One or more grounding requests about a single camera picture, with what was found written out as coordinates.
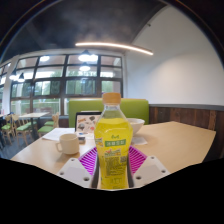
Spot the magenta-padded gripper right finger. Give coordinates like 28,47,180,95
128,145,171,189

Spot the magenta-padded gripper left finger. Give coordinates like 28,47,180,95
56,146,99,190

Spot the yellow drink bottle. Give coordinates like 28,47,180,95
93,92,134,190

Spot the white mug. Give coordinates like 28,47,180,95
54,133,80,156

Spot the white paper napkin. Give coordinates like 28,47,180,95
131,134,149,146

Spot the white paper booklet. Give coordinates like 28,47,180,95
42,127,76,142

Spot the white bowl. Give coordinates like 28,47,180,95
126,117,146,136

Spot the green upholstered bench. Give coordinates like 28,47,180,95
68,98,150,129

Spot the wooden dining table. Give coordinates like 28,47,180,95
18,112,50,121

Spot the long linear hanging light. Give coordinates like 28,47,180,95
74,41,154,56

